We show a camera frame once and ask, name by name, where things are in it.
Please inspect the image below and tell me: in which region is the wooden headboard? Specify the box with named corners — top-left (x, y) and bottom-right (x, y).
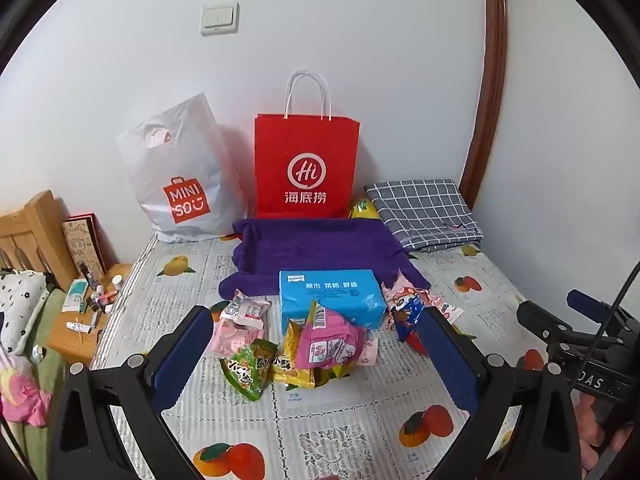
top-left (0, 190), bottom-right (76, 291)

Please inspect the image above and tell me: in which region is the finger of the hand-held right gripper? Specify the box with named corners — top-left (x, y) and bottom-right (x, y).
top-left (516, 300), bottom-right (581, 348)
top-left (567, 289), bottom-right (626, 326)

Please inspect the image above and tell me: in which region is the green snack packet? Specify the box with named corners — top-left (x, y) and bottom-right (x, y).
top-left (220, 338), bottom-right (278, 402)

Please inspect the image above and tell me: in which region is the magenta snack packet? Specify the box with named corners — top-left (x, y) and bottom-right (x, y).
top-left (295, 300), bottom-right (368, 372)

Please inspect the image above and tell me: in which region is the brown wooden door frame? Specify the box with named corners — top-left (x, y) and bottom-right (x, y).
top-left (459, 0), bottom-right (508, 208)

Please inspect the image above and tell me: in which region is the yellow snack bag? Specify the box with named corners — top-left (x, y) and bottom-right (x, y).
top-left (348, 199), bottom-right (381, 221)

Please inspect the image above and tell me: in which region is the yellow snack packet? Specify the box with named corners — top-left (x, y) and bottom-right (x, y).
top-left (270, 322), bottom-right (321, 391)

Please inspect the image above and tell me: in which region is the pale pink snack packet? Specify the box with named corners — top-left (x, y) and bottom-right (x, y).
top-left (211, 320), bottom-right (266, 356)

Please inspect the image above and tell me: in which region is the blue red snack packet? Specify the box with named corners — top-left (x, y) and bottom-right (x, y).
top-left (391, 297), bottom-right (433, 357)

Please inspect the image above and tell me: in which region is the blue tissue pack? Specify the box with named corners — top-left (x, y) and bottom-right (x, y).
top-left (279, 269), bottom-right (388, 331)

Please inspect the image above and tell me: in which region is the wooden bedside table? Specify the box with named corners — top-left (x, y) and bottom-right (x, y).
top-left (47, 262), bottom-right (133, 366)

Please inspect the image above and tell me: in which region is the person's right hand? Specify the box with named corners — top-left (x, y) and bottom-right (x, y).
top-left (572, 391), bottom-right (611, 467)

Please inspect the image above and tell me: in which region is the pink cloth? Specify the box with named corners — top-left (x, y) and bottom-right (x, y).
top-left (0, 350), bottom-right (51, 428)

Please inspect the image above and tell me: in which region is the red paper shopping bag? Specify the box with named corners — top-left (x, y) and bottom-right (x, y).
top-left (254, 70), bottom-right (361, 220)

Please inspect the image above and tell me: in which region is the purple towel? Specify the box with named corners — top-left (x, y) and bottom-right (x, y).
top-left (218, 217), bottom-right (432, 306)

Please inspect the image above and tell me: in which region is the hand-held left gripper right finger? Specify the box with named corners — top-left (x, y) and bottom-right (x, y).
top-left (417, 305), bottom-right (586, 480)

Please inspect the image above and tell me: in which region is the green blanket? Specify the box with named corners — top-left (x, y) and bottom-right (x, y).
top-left (0, 290), bottom-right (68, 476)

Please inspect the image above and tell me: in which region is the white dotted pillow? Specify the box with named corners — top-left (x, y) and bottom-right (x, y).
top-left (0, 270), bottom-right (51, 356)

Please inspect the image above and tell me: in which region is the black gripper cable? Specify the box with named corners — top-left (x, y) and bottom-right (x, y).
top-left (575, 262), bottom-right (640, 391)

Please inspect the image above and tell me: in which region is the white plastic shopping bag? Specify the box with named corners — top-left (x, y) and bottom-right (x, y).
top-left (116, 92), bottom-right (248, 244)

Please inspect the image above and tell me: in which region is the fruit printed tablecloth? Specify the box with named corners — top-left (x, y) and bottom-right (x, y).
top-left (90, 232), bottom-right (576, 480)

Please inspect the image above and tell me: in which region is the pink reindeer snack packet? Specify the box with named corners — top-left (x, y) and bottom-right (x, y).
top-left (357, 337), bottom-right (379, 366)

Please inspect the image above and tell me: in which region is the grey checked folded cloth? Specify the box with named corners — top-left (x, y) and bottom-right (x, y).
top-left (364, 178), bottom-right (485, 253)

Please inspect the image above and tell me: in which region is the teal cosmetic box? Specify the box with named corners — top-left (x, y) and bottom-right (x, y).
top-left (62, 280), bottom-right (92, 311)

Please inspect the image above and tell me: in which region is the pink red snack packet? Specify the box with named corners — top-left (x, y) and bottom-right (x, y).
top-left (430, 292), bottom-right (465, 323)

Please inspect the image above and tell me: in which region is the brown patterned book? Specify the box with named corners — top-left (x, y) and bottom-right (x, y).
top-left (61, 214), bottom-right (107, 281)

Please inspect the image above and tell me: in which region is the white light switch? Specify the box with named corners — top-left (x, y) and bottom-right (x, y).
top-left (201, 2), bottom-right (240, 36)

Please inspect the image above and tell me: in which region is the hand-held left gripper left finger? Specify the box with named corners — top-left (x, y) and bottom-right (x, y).
top-left (47, 305), bottom-right (216, 480)

